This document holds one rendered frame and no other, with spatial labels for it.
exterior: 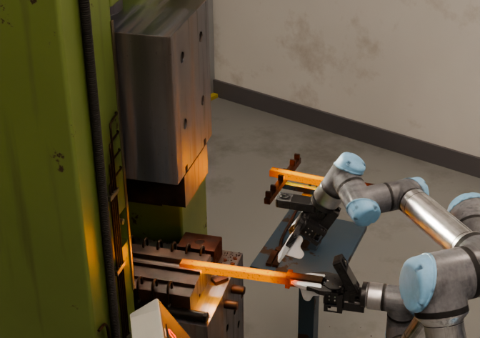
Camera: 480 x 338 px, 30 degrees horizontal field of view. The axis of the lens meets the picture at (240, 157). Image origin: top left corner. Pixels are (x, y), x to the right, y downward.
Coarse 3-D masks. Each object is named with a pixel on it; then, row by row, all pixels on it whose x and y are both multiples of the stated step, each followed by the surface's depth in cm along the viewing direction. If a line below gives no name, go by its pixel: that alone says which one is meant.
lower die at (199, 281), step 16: (160, 256) 265; (176, 256) 266; (192, 256) 266; (208, 256) 266; (144, 272) 259; (160, 272) 259; (176, 272) 259; (192, 272) 258; (144, 288) 254; (160, 288) 254; (176, 288) 254; (192, 288) 254; (176, 304) 253; (192, 304) 254
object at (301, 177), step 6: (276, 168) 308; (270, 174) 308; (276, 174) 307; (282, 174) 306; (288, 174) 305; (294, 174) 304; (300, 174) 304; (306, 174) 304; (294, 180) 305; (300, 180) 304; (306, 180) 303; (312, 180) 302; (318, 180) 301
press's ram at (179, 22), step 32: (128, 0) 234; (160, 0) 234; (192, 0) 233; (128, 32) 212; (160, 32) 212; (192, 32) 225; (128, 64) 216; (160, 64) 213; (192, 64) 228; (128, 96) 220; (160, 96) 217; (192, 96) 231; (128, 128) 224; (160, 128) 221; (192, 128) 234; (128, 160) 228; (160, 160) 226; (192, 160) 238
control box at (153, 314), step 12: (156, 300) 213; (132, 312) 214; (144, 312) 211; (156, 312) 209; (168, 312) 215; (132, 324) 210; (144, 324) 208; (156, 324) 205; (168, 324) 209; (132, 336) 207; (144, 336) 204; (156, 336) 202; (168, 336) 204; (180, 336) 213
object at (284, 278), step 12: (180, 264) 260; (192, 264) 259; (204, 264) 259; (216, 264) 259; (228, 264) 259; (228, 276) 257; (240, 276) 256; (252, 276) 255; (264, 276) 254; (276, 276) 253; (288, 276) 252; (300, 276) 252; (312, 276) 252; (288, 288) 252
